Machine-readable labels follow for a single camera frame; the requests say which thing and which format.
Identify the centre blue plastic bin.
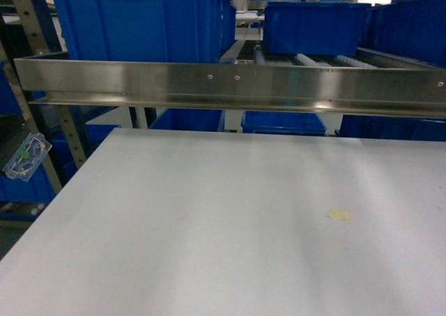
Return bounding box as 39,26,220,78
263,1,371,56

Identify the blue plastic bin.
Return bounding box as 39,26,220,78
360,0,445,67
263,1,371,56
54,0,236,63

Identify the left blue plastic bin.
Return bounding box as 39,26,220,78
54,0,236,63

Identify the clear plastic part holder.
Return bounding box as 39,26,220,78
1,133,53,182

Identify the right blue plastic bin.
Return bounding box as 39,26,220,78
360,0,445,67

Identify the stainless steel shelf front rail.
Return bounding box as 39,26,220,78
15,58,445,118

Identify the steel shelf upright post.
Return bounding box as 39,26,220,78
5,0,92,188

